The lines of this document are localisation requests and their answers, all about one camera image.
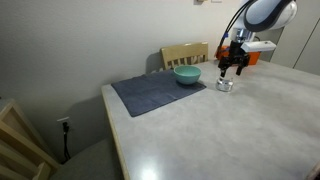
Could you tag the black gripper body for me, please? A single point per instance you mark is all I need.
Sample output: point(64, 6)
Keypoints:
point(236, 55)

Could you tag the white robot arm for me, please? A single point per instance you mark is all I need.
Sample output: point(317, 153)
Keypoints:
point(266, 13)

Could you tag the silver candle tin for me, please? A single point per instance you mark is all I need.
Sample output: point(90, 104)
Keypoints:
point(224, 85)

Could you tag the orange box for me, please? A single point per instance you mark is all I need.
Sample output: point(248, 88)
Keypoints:
point(255, 58)

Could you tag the teal ceramic bowl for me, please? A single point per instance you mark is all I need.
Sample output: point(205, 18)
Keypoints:
point(187, 74)

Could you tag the light wooden chair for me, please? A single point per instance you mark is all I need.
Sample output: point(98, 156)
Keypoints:
point(183, 50)

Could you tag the white closet door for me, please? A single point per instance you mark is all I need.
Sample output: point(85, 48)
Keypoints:
point(306, 46)

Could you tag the dark blue cloth mat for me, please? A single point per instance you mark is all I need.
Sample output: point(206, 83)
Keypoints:
point(150, 91)

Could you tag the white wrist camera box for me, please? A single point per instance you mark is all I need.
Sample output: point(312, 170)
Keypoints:
point(260, 46)

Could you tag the white wall outlet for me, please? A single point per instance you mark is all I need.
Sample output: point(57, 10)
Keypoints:
point(61, 119)

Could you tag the wooden slatted chair frame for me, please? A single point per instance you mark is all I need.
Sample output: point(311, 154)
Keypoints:
point(16, 146)

